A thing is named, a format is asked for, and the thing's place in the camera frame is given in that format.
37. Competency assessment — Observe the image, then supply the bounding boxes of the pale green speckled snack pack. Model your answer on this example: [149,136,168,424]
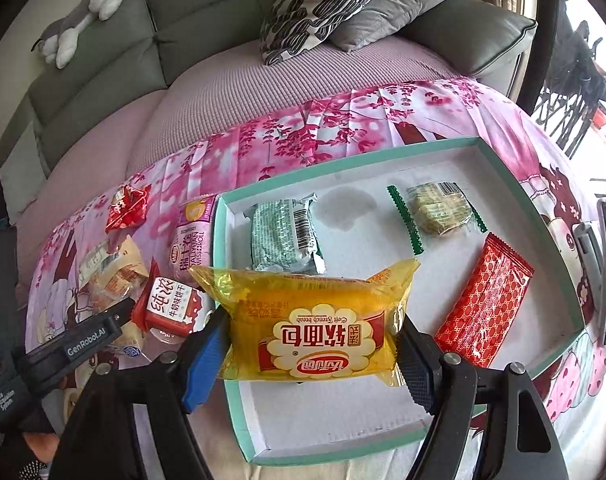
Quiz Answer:
[243,193,327,275]

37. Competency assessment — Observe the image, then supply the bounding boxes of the tan orange pastry pack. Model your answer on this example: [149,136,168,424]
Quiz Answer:
[88,236,149,313]

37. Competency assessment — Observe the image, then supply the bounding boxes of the pale cream sachet pack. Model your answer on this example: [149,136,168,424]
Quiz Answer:
[77,240,117,289]

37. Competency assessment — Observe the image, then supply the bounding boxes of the small red foil snack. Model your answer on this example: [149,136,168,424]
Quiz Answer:
[104,184,151,233]

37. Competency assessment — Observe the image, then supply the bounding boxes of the grey white plush toy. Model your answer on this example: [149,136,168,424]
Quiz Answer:
[32,0,123,70]

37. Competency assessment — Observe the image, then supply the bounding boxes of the black white patterned pillow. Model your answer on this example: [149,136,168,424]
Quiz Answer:
[260,0,371,66]

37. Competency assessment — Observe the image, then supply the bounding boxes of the teal rimmed white tray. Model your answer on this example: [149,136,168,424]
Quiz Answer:
[212,138,584,466]

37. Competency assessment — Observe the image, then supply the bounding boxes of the light grey side cushion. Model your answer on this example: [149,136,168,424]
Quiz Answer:
[0,122,47,226]

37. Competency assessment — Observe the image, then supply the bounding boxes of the pink cartoon print cloth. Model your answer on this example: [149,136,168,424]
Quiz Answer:
[15,76,606,480]

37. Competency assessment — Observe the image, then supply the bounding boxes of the dark red biscuit pack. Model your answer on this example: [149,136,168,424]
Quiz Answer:
[132,259,214,344]

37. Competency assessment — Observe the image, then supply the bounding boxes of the pink sofa seat cover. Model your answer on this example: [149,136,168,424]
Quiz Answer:
[6,34,465,241]

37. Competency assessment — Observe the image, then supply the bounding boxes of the yellow soft bread pack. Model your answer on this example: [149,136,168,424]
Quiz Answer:
[189,259,420,387]

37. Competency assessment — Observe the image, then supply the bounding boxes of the clear green edged cake pack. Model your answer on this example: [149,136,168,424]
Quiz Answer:
[387,181,489,256]

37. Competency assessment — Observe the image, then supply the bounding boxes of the left hand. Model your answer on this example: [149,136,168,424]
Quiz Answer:
[18,432,60,480]

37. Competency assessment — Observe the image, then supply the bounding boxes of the clear round bun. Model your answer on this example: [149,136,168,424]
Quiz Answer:
[106,321,146,358]

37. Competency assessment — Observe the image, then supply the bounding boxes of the grey pillow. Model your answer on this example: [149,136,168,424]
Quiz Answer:
[329,0,445,53]

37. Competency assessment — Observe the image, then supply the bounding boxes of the long red patterned snack pack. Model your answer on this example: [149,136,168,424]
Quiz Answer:
[434,233,534,368]

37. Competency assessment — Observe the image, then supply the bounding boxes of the grey green sofa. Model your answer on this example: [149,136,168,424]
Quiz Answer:
[0,0,540,181]

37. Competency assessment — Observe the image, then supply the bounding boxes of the black folding rack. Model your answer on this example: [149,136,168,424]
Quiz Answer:
[533,13,606,158]

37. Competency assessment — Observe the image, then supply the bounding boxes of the pink swiss roll pack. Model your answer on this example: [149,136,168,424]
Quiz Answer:
[169,194,217,284]

